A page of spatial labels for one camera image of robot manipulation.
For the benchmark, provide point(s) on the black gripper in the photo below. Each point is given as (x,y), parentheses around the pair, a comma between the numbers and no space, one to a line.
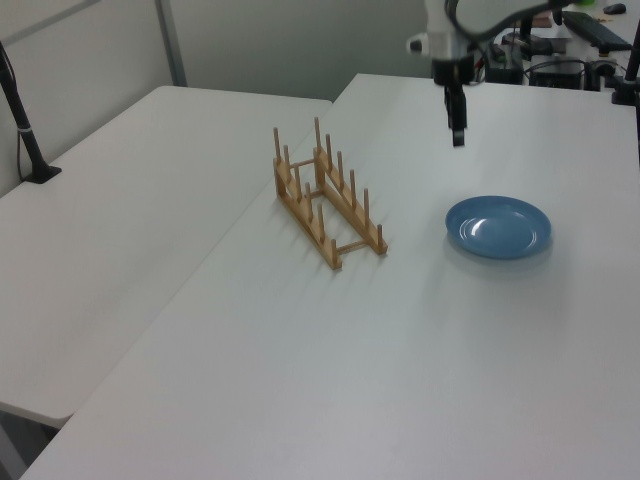
(452,70)

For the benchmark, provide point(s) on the blue round plate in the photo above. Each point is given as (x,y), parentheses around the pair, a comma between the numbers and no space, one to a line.
(500,230)

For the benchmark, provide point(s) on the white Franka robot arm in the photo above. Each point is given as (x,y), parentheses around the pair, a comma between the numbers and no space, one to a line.
(442,42)

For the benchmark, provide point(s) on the wooden plate rack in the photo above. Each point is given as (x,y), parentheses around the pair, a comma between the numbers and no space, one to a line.
(360,227)

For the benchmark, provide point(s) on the black electronics box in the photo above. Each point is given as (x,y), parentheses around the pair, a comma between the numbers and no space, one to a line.
(504,67)

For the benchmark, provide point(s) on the black computer keyboard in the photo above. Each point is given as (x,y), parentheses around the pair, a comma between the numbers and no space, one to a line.
(595,30)

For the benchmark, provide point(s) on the black computer mouse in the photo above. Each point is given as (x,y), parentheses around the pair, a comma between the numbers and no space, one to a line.
(615,8)

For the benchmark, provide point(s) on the white side table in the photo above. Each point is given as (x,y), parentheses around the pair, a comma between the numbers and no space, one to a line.
(125,225)

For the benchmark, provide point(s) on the black camera stand with clamp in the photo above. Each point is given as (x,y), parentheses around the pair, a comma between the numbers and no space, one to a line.
(632,65)

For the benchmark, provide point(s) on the black camera stand flat base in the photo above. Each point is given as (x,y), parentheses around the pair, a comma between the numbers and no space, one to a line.
(25,140)

